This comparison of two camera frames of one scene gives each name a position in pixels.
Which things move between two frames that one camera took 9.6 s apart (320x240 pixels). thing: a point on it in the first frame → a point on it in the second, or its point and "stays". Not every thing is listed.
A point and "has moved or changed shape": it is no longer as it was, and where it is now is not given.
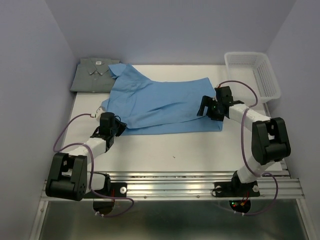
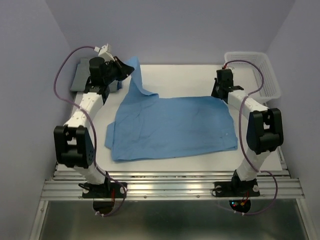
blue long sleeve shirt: [151, 107] has moved or changed shape
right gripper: [207, 101] → [214, 92]
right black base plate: [236, 189] stays
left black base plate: [117, 190] stays
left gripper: [122, 126] → [124, 70]
